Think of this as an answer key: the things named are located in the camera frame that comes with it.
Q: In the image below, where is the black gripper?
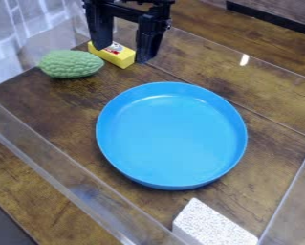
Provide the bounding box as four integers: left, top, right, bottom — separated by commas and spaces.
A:
83, 0, 175, 63

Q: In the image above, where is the green bitter gourd toy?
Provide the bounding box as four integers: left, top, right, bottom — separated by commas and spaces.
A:
39, 50, 106, 78

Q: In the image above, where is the blue round tray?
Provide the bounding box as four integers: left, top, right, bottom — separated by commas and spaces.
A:
97, 81, 249, 190

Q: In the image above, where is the yellow butter block toy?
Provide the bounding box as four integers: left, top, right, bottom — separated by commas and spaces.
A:
87, 42, 137, 69

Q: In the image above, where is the white speckled foam block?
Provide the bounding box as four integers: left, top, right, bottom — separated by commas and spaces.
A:
173, 198, 259, 245

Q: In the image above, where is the clear acrylic enclosure wall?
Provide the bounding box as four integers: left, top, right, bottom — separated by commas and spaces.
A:
0, 104, 186, 245

